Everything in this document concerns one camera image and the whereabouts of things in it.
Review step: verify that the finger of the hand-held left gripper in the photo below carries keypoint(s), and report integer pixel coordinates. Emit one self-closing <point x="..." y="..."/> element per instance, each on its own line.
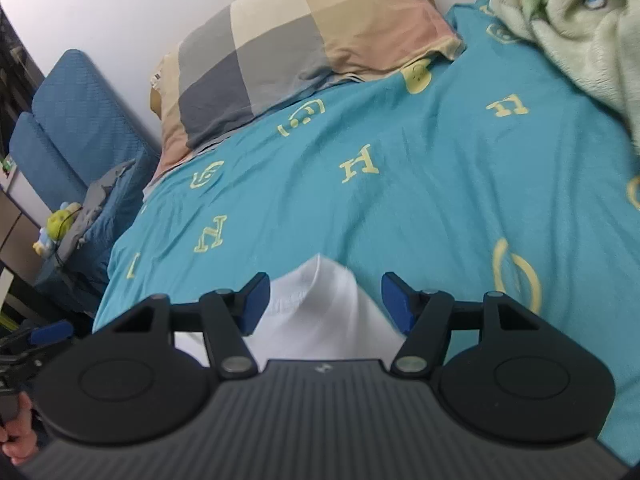
<point x="50" y="333"/>

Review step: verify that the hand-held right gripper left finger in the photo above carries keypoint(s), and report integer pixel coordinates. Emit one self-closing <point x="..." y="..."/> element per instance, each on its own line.
<point x="257" y="306"/>

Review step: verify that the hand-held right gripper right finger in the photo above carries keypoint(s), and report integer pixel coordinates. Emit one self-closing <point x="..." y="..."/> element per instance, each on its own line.
<point x="397" y="305"/>

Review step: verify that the white shirt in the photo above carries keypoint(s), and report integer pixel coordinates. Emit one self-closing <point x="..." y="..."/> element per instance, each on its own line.
<point x="320" y="310"/>

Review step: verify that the teal printed bed sheet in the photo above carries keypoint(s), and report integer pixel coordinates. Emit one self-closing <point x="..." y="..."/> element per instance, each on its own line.
<point x="400" y="200"/>

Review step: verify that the blue quilted sofa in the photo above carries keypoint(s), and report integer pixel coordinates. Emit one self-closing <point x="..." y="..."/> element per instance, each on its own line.
<point x="80" y="125"/>

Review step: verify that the checked pillow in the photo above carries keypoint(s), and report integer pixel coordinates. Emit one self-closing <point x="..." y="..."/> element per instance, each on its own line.
<point x="280" y="55"/>

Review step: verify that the dark shelf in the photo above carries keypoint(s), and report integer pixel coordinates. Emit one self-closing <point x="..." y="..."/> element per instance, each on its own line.
<point x="12" y="85"/>

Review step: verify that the beige cabinet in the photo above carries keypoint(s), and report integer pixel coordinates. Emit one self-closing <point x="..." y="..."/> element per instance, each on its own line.
<point x="12" y="225"/>

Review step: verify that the yellow green plush toy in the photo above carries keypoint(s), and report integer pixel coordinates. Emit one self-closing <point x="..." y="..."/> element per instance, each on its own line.
<point x="56" y="222"/>

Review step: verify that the grey cloth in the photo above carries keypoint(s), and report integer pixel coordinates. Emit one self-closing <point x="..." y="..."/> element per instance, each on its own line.
<point x="95" y="200"/>

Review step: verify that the pale green fleece blanket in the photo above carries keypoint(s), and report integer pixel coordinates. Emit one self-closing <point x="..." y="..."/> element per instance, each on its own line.
<point x="575" y="20"/>

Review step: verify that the person's left hand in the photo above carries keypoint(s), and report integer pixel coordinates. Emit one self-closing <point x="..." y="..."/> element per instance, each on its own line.
<point x="20" y="442"/>

